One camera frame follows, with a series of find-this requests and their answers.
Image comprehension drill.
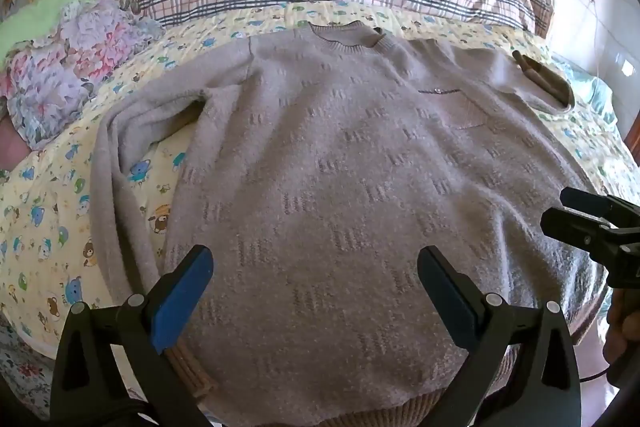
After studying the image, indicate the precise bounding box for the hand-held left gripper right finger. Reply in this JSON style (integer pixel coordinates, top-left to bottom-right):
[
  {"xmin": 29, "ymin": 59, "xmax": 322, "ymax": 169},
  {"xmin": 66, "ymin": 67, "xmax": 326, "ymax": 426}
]
[{"xmin": 417, "ymin": 246, "xmax": 583, "ymax": 427}]

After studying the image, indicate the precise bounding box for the green pillow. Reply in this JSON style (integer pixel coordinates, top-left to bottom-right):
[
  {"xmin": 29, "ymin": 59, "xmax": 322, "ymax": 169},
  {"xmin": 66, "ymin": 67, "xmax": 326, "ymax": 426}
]
[{"xmin": 0, "ymin": 0, "xmax": 113, "ymax": 68}]

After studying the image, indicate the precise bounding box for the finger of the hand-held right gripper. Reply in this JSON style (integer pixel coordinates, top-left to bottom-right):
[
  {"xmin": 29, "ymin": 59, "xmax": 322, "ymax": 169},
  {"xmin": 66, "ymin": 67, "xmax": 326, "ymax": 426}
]
[
  {"xmin": 541, "ymin": 206, "xmax": 622, "ymax": 261},
  {"xmin": 560, "ymin": 188, "xmax": 640, "ymax": 229}
]

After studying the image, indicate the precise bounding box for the person's right hand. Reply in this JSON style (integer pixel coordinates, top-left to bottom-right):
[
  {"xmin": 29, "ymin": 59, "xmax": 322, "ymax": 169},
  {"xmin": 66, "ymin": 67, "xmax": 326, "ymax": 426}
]
[{"xmin": 602, "ymin": 291, "xmax": 640, "ymax": 365}]

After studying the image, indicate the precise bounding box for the teal cloth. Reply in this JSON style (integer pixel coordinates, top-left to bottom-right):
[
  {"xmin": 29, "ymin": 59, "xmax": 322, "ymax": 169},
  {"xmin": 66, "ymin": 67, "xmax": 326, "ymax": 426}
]
[{"xmin": 550, "ymin": 51, "xmax": 622, "ymax": 128}]

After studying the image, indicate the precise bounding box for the floral cloth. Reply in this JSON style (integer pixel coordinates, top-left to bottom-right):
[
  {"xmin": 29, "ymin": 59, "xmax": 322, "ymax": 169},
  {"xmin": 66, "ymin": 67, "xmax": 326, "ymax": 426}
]
[{"xmin": 0, "ymin": 0, "xmax": 166, "ymax": 152}]

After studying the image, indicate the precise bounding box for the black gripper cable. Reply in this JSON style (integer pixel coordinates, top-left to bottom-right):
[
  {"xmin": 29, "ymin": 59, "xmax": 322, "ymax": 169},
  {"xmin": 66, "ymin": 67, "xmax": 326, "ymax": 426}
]
[{"xmin": 580, "ymin": 362, "xmax": 618, "ymax": 384}]

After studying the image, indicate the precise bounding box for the floral bed sheet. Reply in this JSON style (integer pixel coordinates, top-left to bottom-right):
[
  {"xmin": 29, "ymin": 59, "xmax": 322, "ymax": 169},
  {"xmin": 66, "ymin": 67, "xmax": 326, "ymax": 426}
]
[{"xmin": 0, "ymin": 312, "xmax": 58, "ymax": 420}]

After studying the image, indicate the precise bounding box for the beige knit sweater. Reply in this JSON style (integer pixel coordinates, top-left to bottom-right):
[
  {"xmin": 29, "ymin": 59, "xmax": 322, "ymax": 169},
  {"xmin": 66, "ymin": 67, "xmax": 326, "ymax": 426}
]
[{"xmin": 95, "ymin": 21, "xmax": 608, "ymax": 427}]

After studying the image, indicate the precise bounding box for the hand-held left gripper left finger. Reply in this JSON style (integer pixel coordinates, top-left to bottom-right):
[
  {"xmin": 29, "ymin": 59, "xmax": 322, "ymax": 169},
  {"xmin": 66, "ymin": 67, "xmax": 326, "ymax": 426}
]
[{"xmin": 50, "ymin": 244, "xmax": 221, "ymax": 427}]

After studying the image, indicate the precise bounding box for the yellow bear print blanket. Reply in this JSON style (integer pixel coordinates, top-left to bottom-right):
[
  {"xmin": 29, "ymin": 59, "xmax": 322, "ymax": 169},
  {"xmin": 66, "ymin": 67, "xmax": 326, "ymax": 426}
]
[{"xmin": 0, "ymin": 0, "xmax": 626, "ymax": 360}]

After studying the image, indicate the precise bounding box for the wooden bed frame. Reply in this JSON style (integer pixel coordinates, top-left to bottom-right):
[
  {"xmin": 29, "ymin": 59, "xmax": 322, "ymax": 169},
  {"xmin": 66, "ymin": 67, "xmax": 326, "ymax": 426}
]
[{"xmin": 619, "ymin": 107, "xmax": 640, "ymax": 172}]

